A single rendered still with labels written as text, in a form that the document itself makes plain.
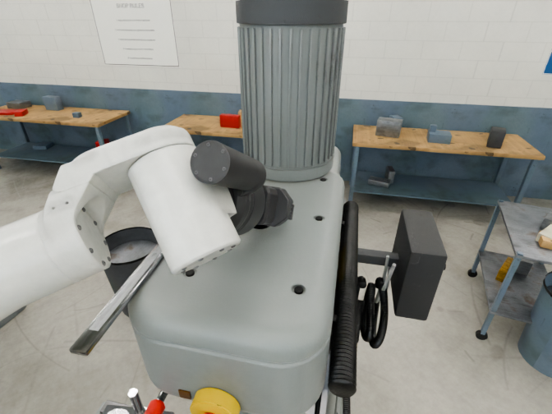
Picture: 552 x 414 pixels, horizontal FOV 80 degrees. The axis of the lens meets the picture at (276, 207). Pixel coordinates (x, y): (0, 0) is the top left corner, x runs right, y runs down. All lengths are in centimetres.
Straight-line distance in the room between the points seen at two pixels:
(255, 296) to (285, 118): 34
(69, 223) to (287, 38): 44
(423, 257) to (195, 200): 62
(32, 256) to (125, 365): 257
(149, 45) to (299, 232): 504
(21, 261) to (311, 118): 49
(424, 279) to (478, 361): 220
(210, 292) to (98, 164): 21
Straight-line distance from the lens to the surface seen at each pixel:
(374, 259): 92
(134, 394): 107
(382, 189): 446
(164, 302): 42
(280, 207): 45
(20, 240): 31
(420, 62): 473
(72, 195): 30
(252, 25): 63
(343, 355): 47
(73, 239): 29
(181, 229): 27
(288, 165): 65
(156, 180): 29
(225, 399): 46
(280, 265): 45
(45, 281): 31
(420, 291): 88
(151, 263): 47
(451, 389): 280
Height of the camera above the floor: 218
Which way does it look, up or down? 30 degrees down
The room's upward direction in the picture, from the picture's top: straight up
